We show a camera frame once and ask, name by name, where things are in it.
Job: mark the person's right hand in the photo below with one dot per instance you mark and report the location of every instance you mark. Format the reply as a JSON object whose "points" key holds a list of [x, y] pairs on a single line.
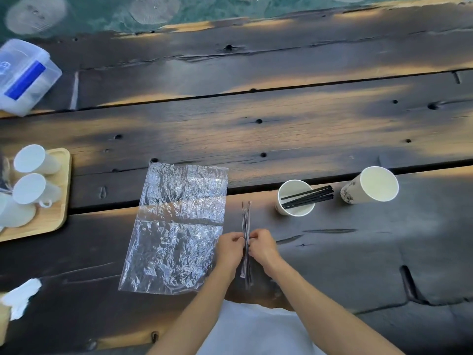
{"points": [[265, 249]]}

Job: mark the person's left hand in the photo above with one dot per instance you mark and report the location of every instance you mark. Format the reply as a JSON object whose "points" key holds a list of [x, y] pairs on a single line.
{"points": [[227, 251]]}

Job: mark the person's right fingers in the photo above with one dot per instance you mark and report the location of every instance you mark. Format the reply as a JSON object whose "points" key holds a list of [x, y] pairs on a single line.
{"points": [[255, 242]]}

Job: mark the person's left fingers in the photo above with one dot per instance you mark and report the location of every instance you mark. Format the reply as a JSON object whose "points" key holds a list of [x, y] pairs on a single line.
{"points": [[239, 243]]}

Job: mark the black straw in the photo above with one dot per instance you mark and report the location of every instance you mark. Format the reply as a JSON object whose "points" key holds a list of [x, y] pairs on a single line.
{"points": [[246, 218], [308, 197], [310, 201], [306, 192]]}

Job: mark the person's left forearm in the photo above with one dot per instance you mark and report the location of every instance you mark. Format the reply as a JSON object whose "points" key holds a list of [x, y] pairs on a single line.
{"points": [[196, 314]]}

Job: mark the person's right forearm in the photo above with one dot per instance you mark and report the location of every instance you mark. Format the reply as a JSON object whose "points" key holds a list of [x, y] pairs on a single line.
{"points": [[317, 314]]}

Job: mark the plain white paper cup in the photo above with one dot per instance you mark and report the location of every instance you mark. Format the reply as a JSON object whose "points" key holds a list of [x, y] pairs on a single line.
{"points": [[292, 212]]}

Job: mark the clear crinkled plastic bag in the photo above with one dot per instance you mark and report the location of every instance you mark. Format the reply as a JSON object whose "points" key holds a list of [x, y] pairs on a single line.
{"points": [[177, 225]]}

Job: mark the person's white shirt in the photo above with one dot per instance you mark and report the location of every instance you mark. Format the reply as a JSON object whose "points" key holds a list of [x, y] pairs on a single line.
{"points": [[255, 332]]}

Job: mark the white paper cup with print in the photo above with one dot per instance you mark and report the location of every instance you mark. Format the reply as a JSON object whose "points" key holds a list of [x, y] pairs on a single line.
{"points": [[373, 184]]}

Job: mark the light wooden tray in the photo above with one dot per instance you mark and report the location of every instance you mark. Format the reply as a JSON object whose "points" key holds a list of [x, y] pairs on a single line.
{"points": [[55, 207]]}

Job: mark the white ceramic mug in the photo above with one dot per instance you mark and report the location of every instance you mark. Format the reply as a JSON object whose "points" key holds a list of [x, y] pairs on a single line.
{"points": [[35, 160], [16, 214], [33, 190]]}

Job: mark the white crumpled tissue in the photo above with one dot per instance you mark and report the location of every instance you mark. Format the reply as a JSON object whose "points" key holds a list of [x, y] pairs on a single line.
{"points": [[22, 297]]}

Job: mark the light wooden box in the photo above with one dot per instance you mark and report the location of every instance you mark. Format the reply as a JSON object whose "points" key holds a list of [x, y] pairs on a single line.
{"points": [[3, 323]]}

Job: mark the clear plastic container blue label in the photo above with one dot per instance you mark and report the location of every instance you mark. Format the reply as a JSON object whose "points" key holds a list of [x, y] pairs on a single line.
{"points": [[26, 75]]}

